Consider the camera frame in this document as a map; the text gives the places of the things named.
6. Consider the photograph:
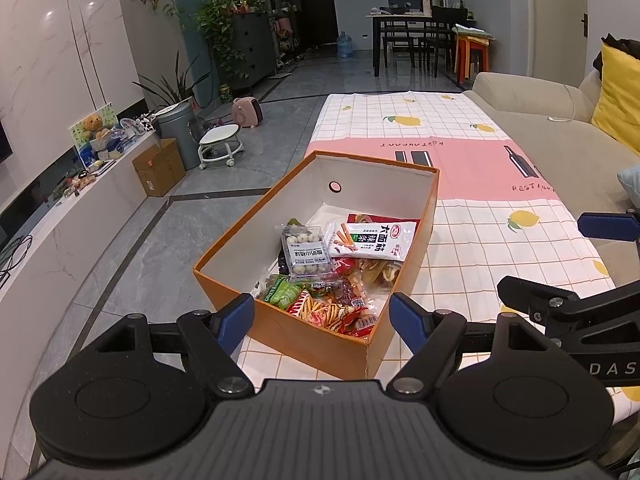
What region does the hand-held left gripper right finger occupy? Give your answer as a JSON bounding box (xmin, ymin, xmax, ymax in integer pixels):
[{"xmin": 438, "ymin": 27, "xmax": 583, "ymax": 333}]
[{"xmin": 385, "ymin": 292, "xmax": 566, "ymax": 396}]

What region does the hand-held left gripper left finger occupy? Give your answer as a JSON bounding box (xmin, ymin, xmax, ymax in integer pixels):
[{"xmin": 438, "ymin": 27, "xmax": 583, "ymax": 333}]
[{"xmin": 82, "ymin": 294, "xmax": 256, "ymax": 397}]

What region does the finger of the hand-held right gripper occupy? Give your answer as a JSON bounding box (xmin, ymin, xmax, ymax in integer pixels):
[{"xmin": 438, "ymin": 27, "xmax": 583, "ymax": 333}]
[
  {"xmin": 497, "ymin": 276, "xmax": 640, "ymax": 333},
  {"xmin": 577, "ymin": 212, "xmax": 640, "ymax": 241}
]

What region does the green pea packet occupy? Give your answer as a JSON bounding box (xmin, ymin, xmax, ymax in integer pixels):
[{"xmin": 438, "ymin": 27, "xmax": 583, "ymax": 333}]
[{"xmin": 252, "ymin": 275, "xmax": 306, "ymax": 311}]

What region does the clear yellow brown snack packet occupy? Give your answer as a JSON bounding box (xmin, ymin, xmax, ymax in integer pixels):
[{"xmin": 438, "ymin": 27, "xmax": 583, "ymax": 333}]
[{"xmin": 357, "ymin": 259, "xmax": 403, "ymax": 291}]

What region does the clear red spicy strip packet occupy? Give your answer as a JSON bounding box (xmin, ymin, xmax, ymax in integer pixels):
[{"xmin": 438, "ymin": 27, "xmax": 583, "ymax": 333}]
[{"xmin": 320, "ymin": 277, "xmax": 378, "ymax": 341}]

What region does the orange cardboard box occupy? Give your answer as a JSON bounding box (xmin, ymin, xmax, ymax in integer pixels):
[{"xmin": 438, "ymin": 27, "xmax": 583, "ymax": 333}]
[{"xmin": 193, "ymin": 150, "xmax": 441, "ymax": 380}]

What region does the orange shrimp stick packet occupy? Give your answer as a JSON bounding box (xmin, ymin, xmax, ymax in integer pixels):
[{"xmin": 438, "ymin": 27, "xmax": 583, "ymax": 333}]
[{"xmin": 287, "ymin": 292, "xmax": 373, "ymax": 336}]

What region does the white breadstick packet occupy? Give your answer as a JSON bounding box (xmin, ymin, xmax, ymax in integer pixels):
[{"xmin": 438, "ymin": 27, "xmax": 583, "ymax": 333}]
[{"xmin": 322, "ymin": 220, "xmax": 418, "ymax": 262}]

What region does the clear quail egg packet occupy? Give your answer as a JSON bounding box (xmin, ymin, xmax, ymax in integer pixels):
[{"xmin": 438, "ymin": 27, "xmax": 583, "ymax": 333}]
[{"xmin": 277, "ymin": 224, "xmax": 335, "ymax": 282}]

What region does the light blue cushion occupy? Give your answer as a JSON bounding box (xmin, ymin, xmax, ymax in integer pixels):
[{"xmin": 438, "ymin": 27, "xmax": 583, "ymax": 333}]
[{"xmin": 617, "ymin": 165, "xmax": 640, "ymax": 207}]

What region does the beige sofa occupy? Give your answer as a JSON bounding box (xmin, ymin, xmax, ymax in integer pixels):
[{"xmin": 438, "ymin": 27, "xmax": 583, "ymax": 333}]
[{"xmin": 460, "ymin": 71, "xmax": 640, "ymax": 291}]

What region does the yellow cushion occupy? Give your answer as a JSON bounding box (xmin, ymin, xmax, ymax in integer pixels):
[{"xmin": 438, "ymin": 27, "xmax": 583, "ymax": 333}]
[{"xmin": 591, "ymin": 42, "xmax": 640, "ymax": 157}]

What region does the checked pink tablecloth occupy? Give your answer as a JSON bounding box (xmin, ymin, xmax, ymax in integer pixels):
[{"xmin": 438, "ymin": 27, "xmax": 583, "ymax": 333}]
[{"xmin": 235, "ymin": 91, "xmax": 640, "ymax": 431}]

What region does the brown cardboard carton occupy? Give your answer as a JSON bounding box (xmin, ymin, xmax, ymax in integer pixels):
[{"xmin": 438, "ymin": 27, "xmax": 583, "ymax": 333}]
[{"xmin": 132, "ymin": 137, "xmax": 187, "ymax": 197}]

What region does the black bag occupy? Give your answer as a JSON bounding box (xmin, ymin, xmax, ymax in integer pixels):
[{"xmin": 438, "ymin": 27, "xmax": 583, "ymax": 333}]
[{"xmin": 592, "ymin": 34, "xmax": 640, "ymax": 78}]

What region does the white television cabinet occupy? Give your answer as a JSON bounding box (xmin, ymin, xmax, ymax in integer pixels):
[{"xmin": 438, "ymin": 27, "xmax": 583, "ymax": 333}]
[{"xmin": 0, "ymin": 127, "xmax": 162, "ymax": 361}]

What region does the white round stool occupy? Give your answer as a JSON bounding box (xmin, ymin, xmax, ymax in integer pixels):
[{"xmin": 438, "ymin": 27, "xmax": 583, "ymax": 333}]
[{"xmin": 197, "ymin": 124, "xmax": 245, "ymax": 171}]

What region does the grey trash bin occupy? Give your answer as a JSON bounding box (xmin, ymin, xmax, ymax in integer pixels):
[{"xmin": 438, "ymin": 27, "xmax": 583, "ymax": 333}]
[{"xmin": 156, "ymin": 102, "xmax": 203, "ymax": 171}]

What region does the pile of small trinkets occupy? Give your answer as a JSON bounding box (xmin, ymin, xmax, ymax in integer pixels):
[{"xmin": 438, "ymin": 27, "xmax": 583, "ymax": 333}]
[{"xmin": 50, "ymin": 167, "xmax": 98, "ymax": 203}]

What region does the orange stool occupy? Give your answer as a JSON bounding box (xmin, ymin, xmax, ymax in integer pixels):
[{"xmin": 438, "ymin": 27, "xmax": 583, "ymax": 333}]
[{"xmin": 454, "ymin": 30, "xmax": 493, "ymax": 85}]

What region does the pile of blue white toys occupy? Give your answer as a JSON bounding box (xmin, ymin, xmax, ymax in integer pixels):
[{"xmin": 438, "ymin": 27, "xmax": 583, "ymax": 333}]
[{"xmin": 80, "ymin": 115, "xmax": 158, "ymax": 163}]

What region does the teddy bear picture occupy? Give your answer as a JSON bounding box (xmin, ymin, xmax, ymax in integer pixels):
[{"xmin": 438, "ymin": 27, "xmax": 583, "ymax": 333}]
[{"xmin": 69, "ymin": 102, "xmax": 118, "ymax": 168}]

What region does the long-leaf potted plant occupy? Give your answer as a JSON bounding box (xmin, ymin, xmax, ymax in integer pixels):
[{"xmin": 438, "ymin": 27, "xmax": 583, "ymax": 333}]
[{"xmin": 132, "ymin": 50, "xmax": 213, "ymax": 111}]

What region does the dark dining chair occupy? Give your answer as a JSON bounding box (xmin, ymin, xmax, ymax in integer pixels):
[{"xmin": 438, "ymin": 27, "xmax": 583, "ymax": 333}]
[
  {"xmin": 382, "ymin": 34, "xmax": 418, "ymax": 69},
  {"xmin": 430, "ymin": 6, "xmax": 469, "ymax": 78}
]

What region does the grey dresser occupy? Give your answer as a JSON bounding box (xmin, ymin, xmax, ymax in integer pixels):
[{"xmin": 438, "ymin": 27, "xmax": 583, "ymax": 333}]
[{"xmin": 222, "ymin": 10, "xmax": 278, "ymax": 86}]

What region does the dark dining table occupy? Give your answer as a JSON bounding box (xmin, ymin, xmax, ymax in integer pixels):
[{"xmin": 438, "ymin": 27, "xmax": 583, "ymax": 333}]
[{"xmin": 366, "ymin": 10, "xmax": 461, "ymax": 78}]

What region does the trailing green plant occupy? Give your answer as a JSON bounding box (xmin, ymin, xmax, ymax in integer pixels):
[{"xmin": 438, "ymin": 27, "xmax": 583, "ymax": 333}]
[{"xmin": 192, "ymin": 0, "xmax": 236, "ymax": 81}]

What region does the dark entrance door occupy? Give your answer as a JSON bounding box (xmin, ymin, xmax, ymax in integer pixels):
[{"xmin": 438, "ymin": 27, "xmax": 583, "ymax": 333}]
[{"xmin": 296, "ymin": 0, "xmax": 337, "ymax": 46}]

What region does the black cable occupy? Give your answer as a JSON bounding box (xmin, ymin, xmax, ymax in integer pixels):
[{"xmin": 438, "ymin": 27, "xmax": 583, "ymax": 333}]
[{"xmin": 0, "ymin": 234, "xmax": 33, "ymax": 288}]

